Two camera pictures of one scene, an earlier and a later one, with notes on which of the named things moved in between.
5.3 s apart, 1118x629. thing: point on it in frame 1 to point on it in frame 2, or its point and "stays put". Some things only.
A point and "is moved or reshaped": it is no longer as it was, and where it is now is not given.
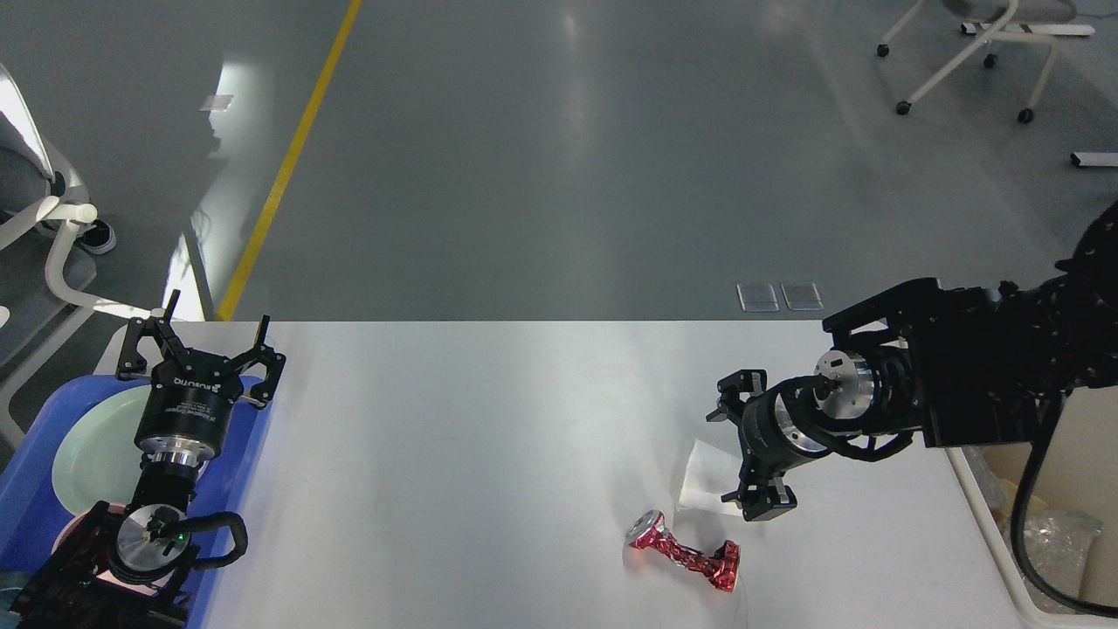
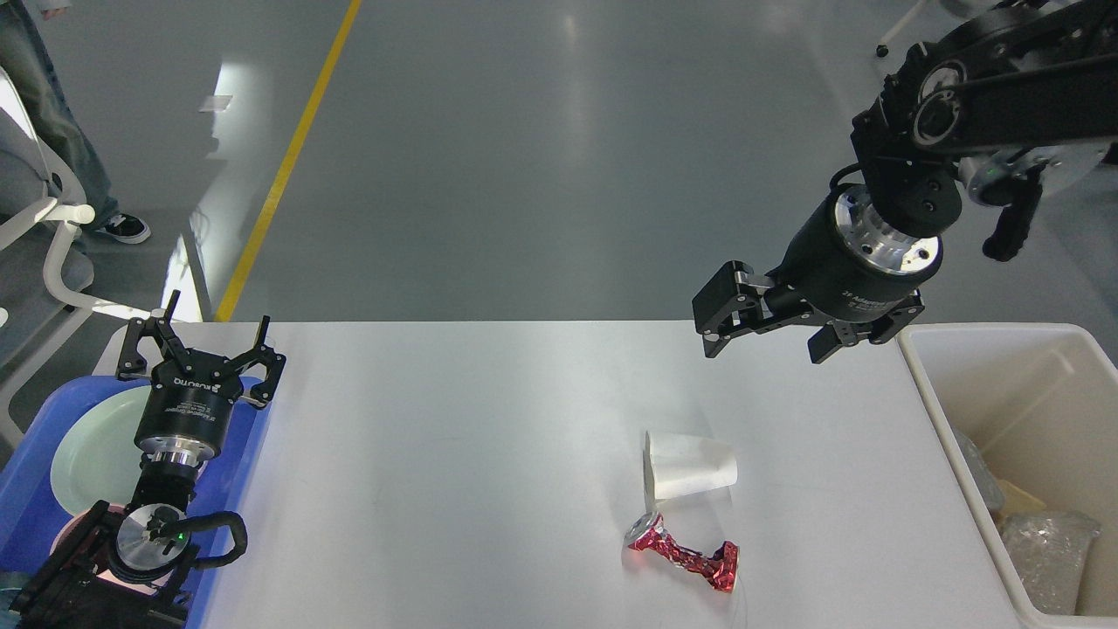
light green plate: (100, 466) stays put
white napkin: (709, 474) is moved or reshaped
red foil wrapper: (648, 531) stays put
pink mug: (113, 569) stays put
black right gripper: (780, 428) to (844, 262)
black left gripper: (192, 393) stays put
